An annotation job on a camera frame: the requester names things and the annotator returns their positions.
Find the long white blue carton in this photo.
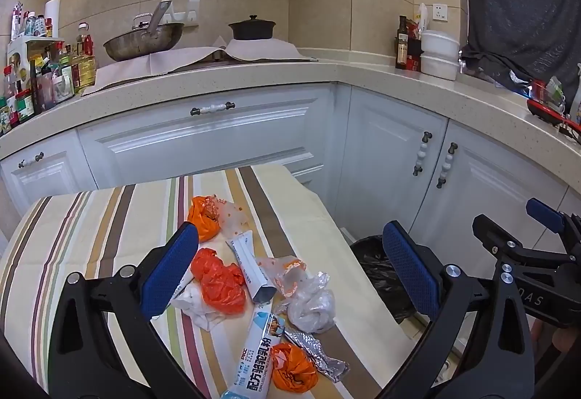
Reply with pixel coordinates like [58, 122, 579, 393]
[226, 232, 277, 304]

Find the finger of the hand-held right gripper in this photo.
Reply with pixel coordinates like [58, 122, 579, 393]
[525, 198, 581, 245]
[472, 214, 569, 264]

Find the white paper wrapper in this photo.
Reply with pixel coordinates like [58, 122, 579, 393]
[170, 267, 230, 333]

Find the striped tablecloth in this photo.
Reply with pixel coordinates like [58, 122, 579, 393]
[0, 165, 436, 399]

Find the crumpled clear plastic bag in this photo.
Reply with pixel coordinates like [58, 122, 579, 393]
[286, 272, 338, 334]

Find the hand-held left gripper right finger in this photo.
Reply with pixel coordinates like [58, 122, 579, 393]
[379, 221, 537, 399]

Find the translucent orange-dotted plastic bag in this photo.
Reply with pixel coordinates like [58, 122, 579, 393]
[213, 198, 253, 242]

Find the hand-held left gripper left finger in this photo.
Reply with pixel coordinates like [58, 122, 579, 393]
[45, 222, 210, 399]

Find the red tray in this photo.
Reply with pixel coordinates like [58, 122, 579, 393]
[527, 78, 581, 130]

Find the dark sauce bottle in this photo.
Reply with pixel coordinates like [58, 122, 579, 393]
[396, 16, 409, 70]

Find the white bronze drawer handle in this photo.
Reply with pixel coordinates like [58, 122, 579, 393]
[190, 102, 237, 117]

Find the paper towel roll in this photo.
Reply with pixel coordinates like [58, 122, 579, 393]
[44, 0, 62, 37]

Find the clear bag with orange print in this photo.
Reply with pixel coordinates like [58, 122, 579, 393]
[254, 256, 308, 298]

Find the red-orange plastic bag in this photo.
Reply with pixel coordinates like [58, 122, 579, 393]
[191, 247, 248, 316]

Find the bin with black liner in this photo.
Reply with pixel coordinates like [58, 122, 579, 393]
[349, 234, 420, 325]

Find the beige stove cover cloth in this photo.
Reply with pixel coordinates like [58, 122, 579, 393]
[82, 38, 318, 96]

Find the blue white powder sachet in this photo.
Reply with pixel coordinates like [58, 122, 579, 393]
[220, 310, 287, 399]

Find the white spice rack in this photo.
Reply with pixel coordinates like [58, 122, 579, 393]
[7, 36, 62, 64]

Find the red seasoning box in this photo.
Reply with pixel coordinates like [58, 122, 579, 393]
[406, 17, 424, 72]

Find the white lidded container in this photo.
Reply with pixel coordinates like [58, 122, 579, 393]
[420, 54, 460, 81]
[420, 30, 461, 59]

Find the silver foil wrapper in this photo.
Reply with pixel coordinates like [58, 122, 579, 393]
[284, 329, 350, 383]

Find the metal wok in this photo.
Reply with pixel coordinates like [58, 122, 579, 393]
[103, 23, 184, 63]

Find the small orange printed bag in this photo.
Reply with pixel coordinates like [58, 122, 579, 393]
[271, 342, 319, 393]

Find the group of condiment bottles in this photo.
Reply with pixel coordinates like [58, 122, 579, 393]
[0, 1, 99, 136]

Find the metal ladle handle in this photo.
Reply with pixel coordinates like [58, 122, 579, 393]
[145, 0, 173, 39]

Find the black lidded pot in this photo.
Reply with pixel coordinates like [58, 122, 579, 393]
[228, 15, 277, 41]

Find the orange plastic bag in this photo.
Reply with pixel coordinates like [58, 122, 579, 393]
[187, 196, 224, 242]

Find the white kitchen cabinet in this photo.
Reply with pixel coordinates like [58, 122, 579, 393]
[0, 81, 581, 257]

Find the person's right hand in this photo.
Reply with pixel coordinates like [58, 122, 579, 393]
[529, 317, 581, 382]

